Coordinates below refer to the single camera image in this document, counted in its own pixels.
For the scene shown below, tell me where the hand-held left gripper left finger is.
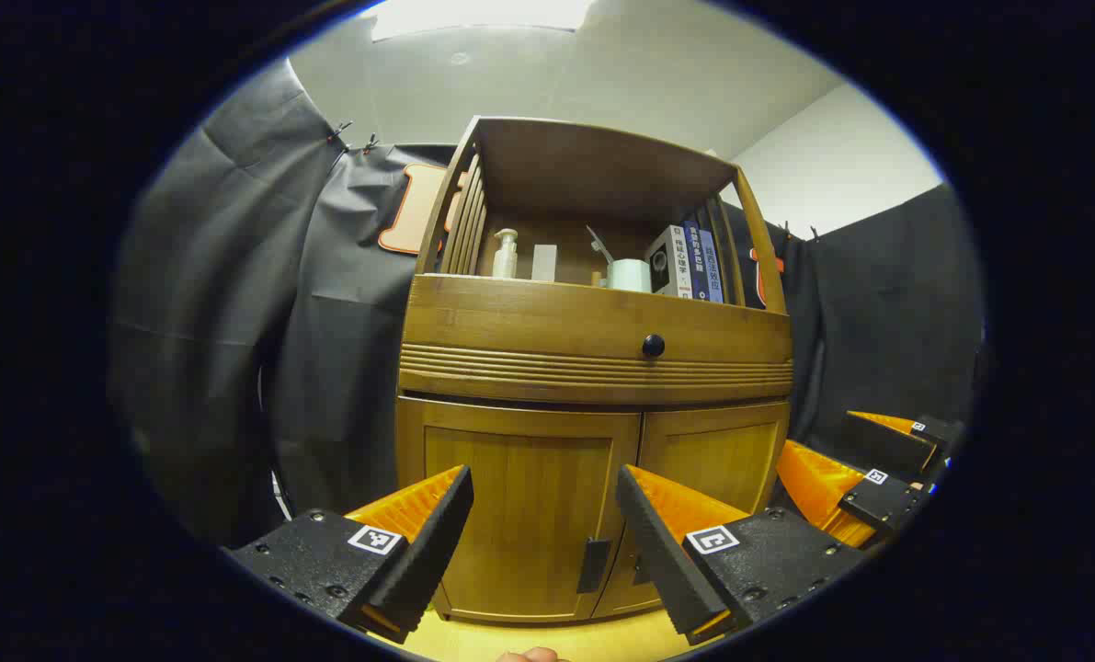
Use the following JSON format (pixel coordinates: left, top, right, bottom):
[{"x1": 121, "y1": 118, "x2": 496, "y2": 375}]
[{"x1": 221, "y1": 464, "x2": 474, "y2": 645}]

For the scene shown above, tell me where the wooden ridged drawer front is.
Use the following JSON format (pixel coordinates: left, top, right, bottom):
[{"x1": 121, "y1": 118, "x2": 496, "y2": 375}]
[{"x1": 398, "y1": 273, "x2": 794, "y2": 405}]

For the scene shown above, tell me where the white cup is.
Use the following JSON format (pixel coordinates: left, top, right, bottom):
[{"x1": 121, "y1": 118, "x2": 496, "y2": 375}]
[{"x1": 607, "y1": 258, "x2": 652, "y2": 293}]

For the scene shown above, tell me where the wooden double-door shoe cabinet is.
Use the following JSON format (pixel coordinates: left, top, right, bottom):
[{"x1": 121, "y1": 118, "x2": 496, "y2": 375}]
[{"x1": 395, "y1": 115, "x2": 796, "y2": 626}]

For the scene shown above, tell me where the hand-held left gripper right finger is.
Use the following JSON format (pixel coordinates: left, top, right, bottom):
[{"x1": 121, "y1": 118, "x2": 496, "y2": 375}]
[{"x1": 615, "y1": 464, "x2": 870, "y2": 646}]

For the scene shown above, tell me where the light blue book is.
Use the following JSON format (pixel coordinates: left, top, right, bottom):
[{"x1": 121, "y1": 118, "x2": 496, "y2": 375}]
[{"x1": 699, "y1": 228, "x2": 725, "y2": 304}]

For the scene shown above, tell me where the wooden shoe cabinet door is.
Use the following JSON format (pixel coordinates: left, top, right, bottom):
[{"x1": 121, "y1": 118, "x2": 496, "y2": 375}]
[
  {"x1": 398, "y1": 397, "x2": 642, "y2": 624},
  {"x1": 593, "y1": 402, "x2": 792, "y2": 619}
]

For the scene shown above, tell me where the dark blue book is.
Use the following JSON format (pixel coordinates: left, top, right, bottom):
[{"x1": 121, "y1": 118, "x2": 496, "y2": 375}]
[{"x1": 682, "y1": 221, "x2": 712, "y2": 302}]

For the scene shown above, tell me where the ceiling light panel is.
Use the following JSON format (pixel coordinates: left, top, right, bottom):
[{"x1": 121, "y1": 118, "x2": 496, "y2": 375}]
[{"x1": 370, "y1": 0, "x2": 596, "y2": 42}]

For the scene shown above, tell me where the black door handle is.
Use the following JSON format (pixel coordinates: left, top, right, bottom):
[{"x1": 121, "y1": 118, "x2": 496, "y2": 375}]
[{"x1": 576, "y1": 537, "x2": 612, "y2": 595}]

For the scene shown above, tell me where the white book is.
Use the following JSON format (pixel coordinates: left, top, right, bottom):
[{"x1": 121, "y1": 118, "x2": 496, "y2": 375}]
[{"x1": 644, "y1": 225, "x2": 695, "y2": 300}]

